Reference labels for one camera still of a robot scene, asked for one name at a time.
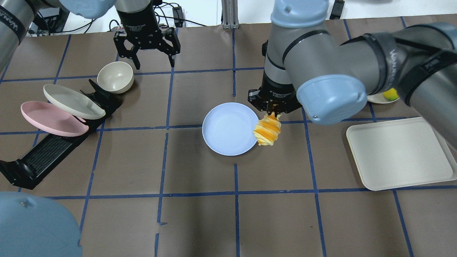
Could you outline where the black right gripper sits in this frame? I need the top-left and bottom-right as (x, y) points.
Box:
(247, 71), (302, 114)

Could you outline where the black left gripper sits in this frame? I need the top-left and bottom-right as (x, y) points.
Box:
(113, 9), (181, 70)

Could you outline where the orange striped bread loaf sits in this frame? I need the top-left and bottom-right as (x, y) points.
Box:
(253, 112), (282, 146)

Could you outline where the blue plate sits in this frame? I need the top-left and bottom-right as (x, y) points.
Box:
(201, 102), (258, 156)

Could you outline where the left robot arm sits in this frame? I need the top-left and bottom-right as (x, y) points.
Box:
(1, 0), (181, 257)

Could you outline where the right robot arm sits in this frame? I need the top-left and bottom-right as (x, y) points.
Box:
(248, 0), (457, 148)

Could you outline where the cream plate in rack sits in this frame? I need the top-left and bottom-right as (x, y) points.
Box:
(44, 84), (106, 120)

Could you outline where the white plate under lemon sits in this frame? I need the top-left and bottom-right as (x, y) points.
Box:
(367, 94), (400, 104)

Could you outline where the pink plate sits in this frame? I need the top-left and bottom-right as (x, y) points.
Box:
(21, 101), (89, 137)

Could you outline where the black power adapter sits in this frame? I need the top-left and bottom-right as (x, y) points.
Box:
(172, 6), (185, 27)

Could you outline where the cream bowl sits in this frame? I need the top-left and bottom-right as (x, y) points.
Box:
(97, 61), (134, 94)

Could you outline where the yellow lemon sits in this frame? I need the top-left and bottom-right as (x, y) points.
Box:
(382, 88), (399, 101)

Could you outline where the white rectangular tray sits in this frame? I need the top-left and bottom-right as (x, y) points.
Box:
(346, 117), (456, 191)

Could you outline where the black dish rack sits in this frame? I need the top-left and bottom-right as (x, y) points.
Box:
(1, 80), (121, 189)

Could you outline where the aluminium frame post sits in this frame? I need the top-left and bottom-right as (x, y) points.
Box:
(221, 0), (240, 29)

